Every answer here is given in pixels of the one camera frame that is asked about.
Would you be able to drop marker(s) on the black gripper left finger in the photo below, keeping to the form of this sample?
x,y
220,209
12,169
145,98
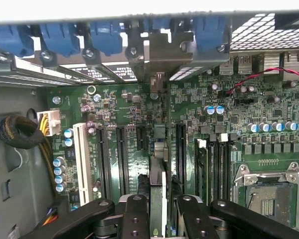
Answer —
x,y
134,219

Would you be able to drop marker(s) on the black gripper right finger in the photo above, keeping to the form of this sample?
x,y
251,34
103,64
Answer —
x,y
196,221

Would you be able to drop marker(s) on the black long expansion slot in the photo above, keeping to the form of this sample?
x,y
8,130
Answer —
x,y
104,161
181,154

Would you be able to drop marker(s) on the white PCI expansion slot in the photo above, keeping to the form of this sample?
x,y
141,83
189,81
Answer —
x,y
82,161

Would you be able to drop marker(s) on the short black expansion slot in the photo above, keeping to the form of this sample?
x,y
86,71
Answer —
x,y
141,138

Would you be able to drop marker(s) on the blue slot retaining clip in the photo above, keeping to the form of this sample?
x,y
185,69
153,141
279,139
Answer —
x,y
160,25
105,37
7,39
59,39
209,35

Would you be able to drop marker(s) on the CPU socket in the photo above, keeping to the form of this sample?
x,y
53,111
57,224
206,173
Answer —
x,y
271,206

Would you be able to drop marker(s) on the grey power supply unit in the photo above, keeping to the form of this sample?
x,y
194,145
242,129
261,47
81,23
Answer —
x,y
27,181

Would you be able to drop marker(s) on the green motherboard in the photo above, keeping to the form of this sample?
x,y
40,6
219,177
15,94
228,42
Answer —
x,y
129,99

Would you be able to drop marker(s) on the white power connector plug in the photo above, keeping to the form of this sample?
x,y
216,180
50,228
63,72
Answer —
x,y
53,119

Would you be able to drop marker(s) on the dark grey PC case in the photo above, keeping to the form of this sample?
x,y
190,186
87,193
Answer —
x,y
251,32

